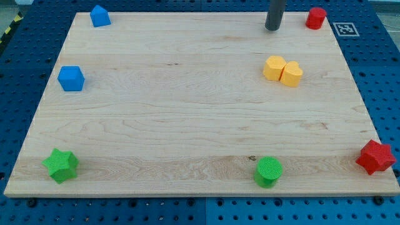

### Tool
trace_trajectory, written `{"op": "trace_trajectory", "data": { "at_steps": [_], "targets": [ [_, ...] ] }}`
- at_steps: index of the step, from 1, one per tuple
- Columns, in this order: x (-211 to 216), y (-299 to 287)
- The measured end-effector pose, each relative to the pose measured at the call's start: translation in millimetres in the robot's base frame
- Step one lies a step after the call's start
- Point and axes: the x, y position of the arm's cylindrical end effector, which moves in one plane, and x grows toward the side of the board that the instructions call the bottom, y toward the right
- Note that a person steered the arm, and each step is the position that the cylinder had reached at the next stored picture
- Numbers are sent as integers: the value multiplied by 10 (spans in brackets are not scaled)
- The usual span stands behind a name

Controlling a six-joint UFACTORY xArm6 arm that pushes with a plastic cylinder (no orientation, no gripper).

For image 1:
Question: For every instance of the red star block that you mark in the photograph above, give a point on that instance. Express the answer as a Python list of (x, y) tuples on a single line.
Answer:
[(375, 156)]

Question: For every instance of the green cylinder block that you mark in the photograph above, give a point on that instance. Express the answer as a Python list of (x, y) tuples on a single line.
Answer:
[(268, 171)]

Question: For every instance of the yellow heart block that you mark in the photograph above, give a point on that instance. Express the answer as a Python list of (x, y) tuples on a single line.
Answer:
[(291, 74)]

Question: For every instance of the yellow hexagon block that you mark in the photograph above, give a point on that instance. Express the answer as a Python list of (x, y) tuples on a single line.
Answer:
[(273, 68)]

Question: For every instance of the green star block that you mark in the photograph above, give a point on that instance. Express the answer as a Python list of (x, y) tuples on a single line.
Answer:
[(61, 165)]

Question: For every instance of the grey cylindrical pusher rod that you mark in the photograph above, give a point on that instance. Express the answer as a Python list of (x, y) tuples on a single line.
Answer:
[(275, 14)]

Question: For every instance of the white fiducial marker tag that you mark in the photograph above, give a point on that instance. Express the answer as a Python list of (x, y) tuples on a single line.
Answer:
[(345, 29)]

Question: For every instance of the light wooden board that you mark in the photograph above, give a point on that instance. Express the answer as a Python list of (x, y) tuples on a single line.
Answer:
[(177, 105)]

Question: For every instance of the red cylinder block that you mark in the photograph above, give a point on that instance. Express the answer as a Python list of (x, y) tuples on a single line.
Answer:
[(315, 18)]

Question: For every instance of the blue cube block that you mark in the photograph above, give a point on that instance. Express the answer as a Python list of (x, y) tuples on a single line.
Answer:
[(71, 78)]

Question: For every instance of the blue pentagon block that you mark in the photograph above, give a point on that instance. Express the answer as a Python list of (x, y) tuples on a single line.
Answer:
[(99, 16)]

